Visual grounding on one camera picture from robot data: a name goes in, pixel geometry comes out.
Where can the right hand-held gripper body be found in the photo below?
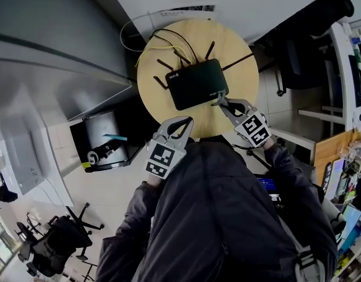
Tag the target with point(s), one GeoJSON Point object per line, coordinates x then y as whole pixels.
{"type": "Point", "coordinates": [253, 129]}

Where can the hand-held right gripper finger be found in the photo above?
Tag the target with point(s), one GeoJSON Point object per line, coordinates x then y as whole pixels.
{"type": "Point", "coordinates": [230, 117]}
{"type": "Point", "coordinates": [247, 106]}

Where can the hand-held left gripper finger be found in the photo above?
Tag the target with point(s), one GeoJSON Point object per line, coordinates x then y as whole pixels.
{"type": "Point", "coordinates": [162, 127]}
{"type": "Point", "coordinates": [187, 137]}

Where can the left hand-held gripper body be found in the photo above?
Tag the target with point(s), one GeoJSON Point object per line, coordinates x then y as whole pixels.
{"type": "Point", "coordinates": [164, 160]}

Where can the grey cloth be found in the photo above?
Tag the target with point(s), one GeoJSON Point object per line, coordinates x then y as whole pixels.
{"type": "Point", "coordinates": [220, 95]}

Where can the black router with antennas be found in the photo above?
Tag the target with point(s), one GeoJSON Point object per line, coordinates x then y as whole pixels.
{"type": "Point", "coordinates": [195, 84]}

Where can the person's right forearm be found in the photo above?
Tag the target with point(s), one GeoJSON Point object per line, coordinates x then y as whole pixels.
{"type": "Point", "coordinates": [288, 172]}

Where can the person's left forearm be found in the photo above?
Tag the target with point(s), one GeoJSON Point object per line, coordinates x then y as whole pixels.
{"type": "Point", "coordinates": [142, 207]}

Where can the round wooden table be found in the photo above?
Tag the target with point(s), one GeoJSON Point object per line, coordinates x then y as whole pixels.
{"type": "Point", "coordinates": [244, 81]}

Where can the black backpack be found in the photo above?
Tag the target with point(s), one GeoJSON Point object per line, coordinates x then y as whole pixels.
{"type": "Point", "coordinates": [136, 119]}

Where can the teal strip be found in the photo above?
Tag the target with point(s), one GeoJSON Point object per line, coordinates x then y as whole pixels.
{"type": "Point", "coordinates": [115, 137]}

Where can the blue lit screen device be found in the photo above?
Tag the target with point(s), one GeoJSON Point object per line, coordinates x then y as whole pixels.
{"type": "Point", "coordinates": [266, 184]}

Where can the black box cabinet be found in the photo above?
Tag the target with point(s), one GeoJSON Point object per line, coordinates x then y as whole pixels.
{"type": "Point", "coordinates": [98, 128]}

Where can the person's dark jacket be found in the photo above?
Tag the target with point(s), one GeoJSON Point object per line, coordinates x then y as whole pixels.
{"type": "Point", "coordinates": [203, 216]}

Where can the black cylinder flashlight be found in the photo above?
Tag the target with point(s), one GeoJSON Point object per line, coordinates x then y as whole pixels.
{"type": "Point", "coordinates": [93, 156]}

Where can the wooden desk board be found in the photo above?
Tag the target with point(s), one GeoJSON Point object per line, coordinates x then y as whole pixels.
{"type": "Point", "coordinates": [327, 151]}

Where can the white office desk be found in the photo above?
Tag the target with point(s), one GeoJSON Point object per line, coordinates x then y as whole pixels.
{"type": "Point", "coordinates": [341, 69]}

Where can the black keyboard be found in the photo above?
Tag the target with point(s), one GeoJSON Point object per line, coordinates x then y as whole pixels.
{"type": "Point", "coordinates": [356, 81]}

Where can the black mesh office chair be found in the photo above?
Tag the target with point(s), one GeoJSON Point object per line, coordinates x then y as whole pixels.
{"type": "Point", "coordinates": [57, 245]}

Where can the white paper wall notice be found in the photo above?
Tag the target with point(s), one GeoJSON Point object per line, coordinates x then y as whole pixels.
{"type": "Point", "coordinates": [183, 12]}

